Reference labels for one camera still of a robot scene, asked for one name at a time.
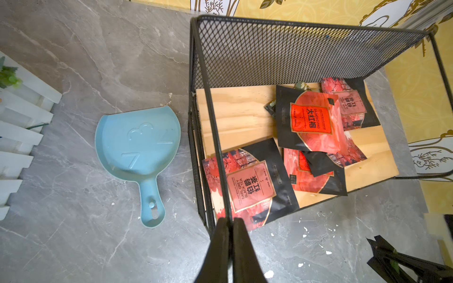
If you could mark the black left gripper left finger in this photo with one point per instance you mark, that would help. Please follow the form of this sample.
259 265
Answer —
216 263

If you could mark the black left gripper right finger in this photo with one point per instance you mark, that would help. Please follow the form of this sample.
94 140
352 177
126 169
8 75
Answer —
246 268

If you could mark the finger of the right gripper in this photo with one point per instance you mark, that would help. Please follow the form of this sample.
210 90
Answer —
395 267

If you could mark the red black tea bag front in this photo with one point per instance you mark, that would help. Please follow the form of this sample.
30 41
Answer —
259 187

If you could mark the da hong pao tea bag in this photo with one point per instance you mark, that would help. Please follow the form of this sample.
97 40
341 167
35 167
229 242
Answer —
312 123

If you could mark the pink tea bag back right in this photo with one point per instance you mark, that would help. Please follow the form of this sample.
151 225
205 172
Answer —
356 109

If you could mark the green grape oolong tea bag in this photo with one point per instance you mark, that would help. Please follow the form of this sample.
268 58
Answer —
285 95

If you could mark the white picket fence planter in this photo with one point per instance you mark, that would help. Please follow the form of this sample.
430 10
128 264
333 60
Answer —
24 112

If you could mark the colourful artificial flower bouquet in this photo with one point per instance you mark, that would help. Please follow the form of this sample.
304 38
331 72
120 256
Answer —
8 77

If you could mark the black wire mesh shelf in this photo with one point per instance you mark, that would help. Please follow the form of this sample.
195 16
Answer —
236 66

